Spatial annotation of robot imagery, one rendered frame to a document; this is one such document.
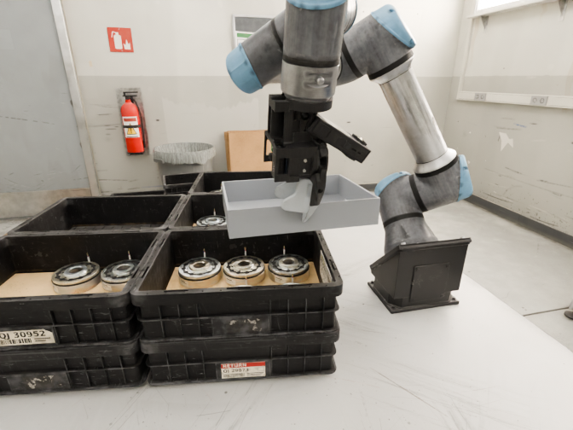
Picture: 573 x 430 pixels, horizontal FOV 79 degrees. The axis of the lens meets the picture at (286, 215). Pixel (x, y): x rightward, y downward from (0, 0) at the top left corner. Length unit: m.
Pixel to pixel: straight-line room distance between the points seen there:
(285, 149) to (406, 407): 0.55
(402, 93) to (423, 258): 0.42
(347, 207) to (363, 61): 0.42
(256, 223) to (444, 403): 0.52
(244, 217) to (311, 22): 0.30
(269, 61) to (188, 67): 3.20
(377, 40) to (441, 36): 3.73
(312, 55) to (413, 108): 0.53
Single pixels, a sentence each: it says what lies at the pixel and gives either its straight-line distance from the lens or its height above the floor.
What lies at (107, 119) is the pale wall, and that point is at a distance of 3.89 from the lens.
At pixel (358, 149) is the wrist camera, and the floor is 1.19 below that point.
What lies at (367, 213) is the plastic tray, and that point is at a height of 1.07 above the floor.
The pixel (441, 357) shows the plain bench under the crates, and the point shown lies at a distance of 0.93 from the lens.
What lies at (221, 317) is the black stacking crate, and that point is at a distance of 0.71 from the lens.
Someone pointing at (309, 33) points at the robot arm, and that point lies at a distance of 0.46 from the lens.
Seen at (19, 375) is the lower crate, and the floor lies 0.76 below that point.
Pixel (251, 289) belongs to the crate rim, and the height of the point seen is 0.93.
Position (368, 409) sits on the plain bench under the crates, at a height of 0.70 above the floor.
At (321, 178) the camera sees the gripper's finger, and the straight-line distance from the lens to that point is 0.52.
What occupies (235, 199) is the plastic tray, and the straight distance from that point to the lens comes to 0.78.
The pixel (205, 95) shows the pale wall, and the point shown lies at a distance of 3.78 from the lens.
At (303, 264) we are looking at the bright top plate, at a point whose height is 0.86.
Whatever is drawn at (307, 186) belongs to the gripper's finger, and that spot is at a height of 1.14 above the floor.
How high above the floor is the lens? 1.29
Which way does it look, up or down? 21 degrees down
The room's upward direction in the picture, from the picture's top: straight up
